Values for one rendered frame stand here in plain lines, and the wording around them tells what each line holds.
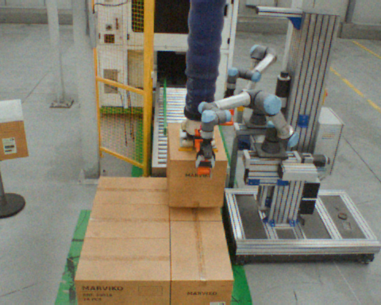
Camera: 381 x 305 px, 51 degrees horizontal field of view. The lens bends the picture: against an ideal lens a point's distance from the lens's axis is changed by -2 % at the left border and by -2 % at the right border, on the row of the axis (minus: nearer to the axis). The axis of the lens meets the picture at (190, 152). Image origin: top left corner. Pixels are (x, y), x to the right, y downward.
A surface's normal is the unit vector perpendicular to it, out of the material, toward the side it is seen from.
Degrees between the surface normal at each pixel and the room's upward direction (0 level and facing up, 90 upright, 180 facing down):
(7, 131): 90
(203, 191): 91
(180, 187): 91
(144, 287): 90
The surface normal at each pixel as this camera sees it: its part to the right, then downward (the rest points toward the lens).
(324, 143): 0.05, 0.48
